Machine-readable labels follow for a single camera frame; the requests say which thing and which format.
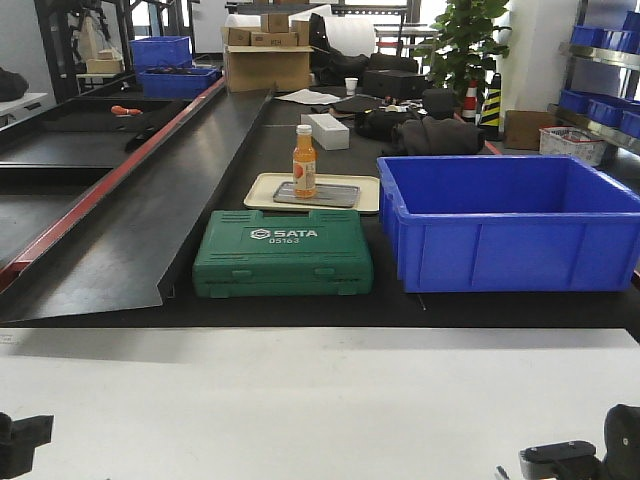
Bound large blue plastic bin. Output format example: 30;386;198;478
377;155;639;293

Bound white paper cup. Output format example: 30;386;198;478
344;77;358;96

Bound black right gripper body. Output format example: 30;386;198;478
519;404;639;479

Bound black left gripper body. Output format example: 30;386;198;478
1;412;54;479

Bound orange juice bottle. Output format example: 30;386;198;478
292;124;317;199

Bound beige plastic tray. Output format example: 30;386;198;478
244;172;380;214

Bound black metal ramp panel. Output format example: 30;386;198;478
1;86;272;326

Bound blue bin on conveyor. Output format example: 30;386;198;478
138;68;222;99

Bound small metal tray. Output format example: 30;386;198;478
273;181;360;208

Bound white rectangular box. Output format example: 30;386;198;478
301;113;350;151

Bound red white traffic cone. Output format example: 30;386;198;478
461;79;478;123

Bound large cardboard box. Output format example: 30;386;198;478
223;46;312;93

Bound potted green tree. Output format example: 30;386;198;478
416;0;511;101

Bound dark folded cloth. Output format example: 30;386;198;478
381;116;485;156

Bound white wire basket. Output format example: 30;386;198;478
539;126;607;166

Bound green SATA tool case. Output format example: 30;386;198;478
192;210;374;298

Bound yellow black traffic cone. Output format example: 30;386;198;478
478;72;502;141

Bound brown cardboard box floor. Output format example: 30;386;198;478
503;110;556;151

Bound orange handled tool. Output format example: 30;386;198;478
111;105;143;116

